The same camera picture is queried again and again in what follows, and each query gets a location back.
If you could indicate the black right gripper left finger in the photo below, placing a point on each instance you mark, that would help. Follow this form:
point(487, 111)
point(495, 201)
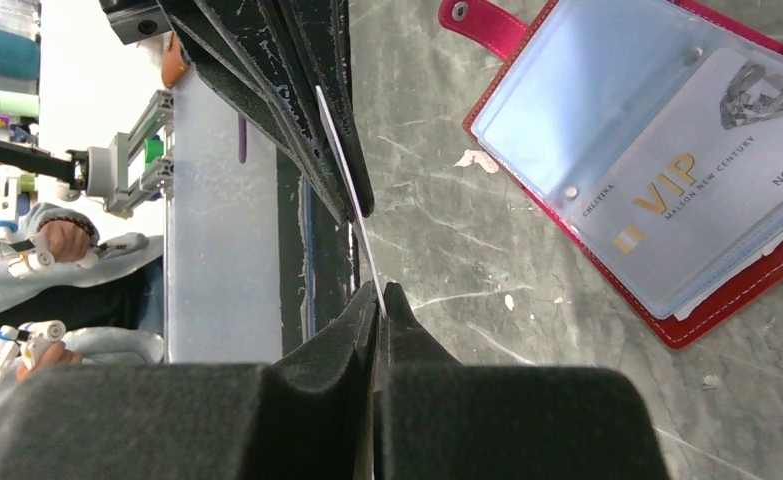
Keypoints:
point(306, 416)

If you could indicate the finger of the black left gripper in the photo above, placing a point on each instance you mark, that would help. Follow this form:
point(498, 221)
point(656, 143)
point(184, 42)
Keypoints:
point(313, 38)

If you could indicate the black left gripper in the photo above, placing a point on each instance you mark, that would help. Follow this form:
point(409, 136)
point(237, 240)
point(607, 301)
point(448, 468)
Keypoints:
point(233, 52)

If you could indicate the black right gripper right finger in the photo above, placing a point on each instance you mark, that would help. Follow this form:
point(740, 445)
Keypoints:
point(437, 418)

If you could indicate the thin grey card edge-on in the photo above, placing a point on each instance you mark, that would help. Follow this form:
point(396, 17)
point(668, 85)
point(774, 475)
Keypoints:
point(359, 223)

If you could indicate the red leather card holder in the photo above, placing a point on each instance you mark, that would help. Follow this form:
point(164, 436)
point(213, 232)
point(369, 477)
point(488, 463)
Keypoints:
point(577, 86)

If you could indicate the operator grey sleeve forearm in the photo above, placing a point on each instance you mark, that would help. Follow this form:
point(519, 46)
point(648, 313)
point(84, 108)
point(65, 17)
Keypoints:
point(118, 257)

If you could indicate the white VIP card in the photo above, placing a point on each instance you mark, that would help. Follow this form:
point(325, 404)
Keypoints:
point(699, 190)

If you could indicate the operator right hand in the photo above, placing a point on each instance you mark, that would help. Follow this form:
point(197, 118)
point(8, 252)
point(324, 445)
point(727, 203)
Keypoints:
point(67, 241)

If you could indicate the operator left hand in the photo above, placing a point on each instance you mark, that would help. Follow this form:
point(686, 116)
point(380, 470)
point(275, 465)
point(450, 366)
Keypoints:
point(57, 354)

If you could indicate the aluminium frame bracket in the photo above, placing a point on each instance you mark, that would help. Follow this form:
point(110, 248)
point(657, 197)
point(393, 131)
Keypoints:
point(135, 167)

